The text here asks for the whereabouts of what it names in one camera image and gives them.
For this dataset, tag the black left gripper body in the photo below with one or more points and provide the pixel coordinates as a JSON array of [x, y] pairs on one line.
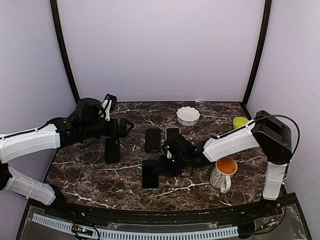
[[121, 133]]

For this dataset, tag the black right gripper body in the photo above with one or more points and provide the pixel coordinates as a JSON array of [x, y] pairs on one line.
[[173, 166]]

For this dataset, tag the black phone case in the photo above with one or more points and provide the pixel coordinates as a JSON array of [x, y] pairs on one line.
[[152, 140]]

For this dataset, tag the white phone dark screen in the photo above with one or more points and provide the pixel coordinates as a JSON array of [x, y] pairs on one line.
[[172, 132]]

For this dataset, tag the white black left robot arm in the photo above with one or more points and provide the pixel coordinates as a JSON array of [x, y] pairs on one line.
[[91, 119]]

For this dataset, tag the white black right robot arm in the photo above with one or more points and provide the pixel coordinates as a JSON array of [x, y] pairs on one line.
[[265, 131]]

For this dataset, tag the white scalloped bowl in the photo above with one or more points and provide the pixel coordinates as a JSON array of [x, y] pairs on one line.
[[188, 116]]

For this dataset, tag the white mug orange inside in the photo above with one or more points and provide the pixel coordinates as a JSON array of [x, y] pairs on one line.
[[222, 173]]

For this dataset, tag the green bowl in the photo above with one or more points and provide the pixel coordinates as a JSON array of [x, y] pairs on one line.
[[239, 122]]

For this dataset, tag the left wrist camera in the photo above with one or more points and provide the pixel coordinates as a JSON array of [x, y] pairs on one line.
[[107, 106]]

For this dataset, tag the white slotted cable duct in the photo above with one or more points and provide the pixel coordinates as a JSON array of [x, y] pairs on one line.
[[118, 231]]

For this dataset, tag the black front rail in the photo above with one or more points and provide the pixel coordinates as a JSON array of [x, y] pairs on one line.
[[239, 215]]

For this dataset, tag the black left frame post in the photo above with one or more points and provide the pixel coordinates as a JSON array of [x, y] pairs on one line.
[[63, 50]]

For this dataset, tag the black frame post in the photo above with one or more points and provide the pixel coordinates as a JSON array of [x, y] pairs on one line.
[[259, 51], [63, 50]]

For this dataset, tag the black right frame post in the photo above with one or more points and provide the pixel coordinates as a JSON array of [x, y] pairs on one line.
[[259, 51]]

